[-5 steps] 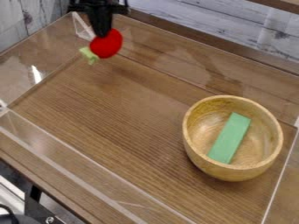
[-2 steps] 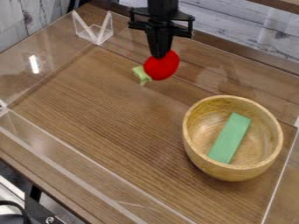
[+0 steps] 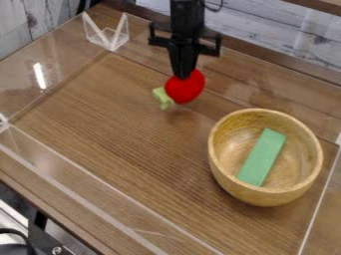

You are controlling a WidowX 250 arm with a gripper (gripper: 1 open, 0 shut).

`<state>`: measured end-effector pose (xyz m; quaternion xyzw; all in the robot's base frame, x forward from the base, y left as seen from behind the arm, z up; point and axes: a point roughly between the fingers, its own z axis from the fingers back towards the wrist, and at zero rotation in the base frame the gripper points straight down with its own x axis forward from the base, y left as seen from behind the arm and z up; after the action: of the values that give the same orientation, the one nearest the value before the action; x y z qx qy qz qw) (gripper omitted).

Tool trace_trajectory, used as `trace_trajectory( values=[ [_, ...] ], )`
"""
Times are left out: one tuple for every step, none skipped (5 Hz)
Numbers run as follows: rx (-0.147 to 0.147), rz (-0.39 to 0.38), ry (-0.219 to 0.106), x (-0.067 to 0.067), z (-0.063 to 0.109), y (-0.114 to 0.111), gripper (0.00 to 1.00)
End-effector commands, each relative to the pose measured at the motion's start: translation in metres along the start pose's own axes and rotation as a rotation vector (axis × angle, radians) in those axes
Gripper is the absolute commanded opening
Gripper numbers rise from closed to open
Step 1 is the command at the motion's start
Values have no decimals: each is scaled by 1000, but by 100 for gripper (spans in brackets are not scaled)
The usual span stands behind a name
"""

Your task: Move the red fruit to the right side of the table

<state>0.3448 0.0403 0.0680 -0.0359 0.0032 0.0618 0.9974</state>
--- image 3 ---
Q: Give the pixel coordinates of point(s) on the clear acrylic corner bracket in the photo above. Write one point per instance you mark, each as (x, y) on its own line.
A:
(107, 38)

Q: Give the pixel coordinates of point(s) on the red plush fruit green stem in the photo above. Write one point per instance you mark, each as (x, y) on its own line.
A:
(179, 91)

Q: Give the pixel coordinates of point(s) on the clear acrylic tray wall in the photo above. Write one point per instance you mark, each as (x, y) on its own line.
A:
(114, 223)

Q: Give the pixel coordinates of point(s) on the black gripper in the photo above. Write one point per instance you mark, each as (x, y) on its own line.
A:
(186, 46)

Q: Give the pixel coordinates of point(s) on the wooden bowl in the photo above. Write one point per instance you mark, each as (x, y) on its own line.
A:
(297, 166)

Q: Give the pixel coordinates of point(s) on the green rectangular block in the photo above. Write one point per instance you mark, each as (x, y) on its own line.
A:
(261, 158)

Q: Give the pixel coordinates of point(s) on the black metal table frame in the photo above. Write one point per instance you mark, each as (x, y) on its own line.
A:
(38, 242)

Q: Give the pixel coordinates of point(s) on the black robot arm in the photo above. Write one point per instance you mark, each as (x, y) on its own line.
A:
(186, 19)

